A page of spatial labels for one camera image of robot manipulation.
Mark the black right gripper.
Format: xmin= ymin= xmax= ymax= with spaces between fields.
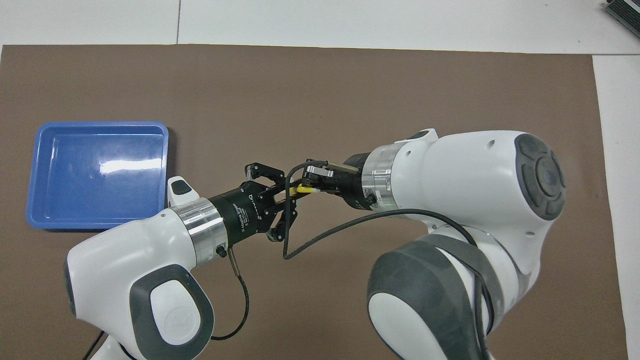
xmin=303 ymin=152 xmax=372 ymax=211

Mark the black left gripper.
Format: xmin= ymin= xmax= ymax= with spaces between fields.
xmin=209 ymin=162 xmax=307 ymax=248

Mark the blue plastic tray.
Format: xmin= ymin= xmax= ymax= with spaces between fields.
xmin=26 ymin=121 xmax=169 ymax=230

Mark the brown table mat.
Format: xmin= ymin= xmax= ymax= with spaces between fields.
xmin=0 ymin=44 xmax=630 ymax=360

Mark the grey striped device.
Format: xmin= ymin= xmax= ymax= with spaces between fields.
xmin=602 ymin=0 xmax=640 ymax=38

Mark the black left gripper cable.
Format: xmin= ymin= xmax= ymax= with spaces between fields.
xmin=82 ymin=247 xmax=251 ymax=360

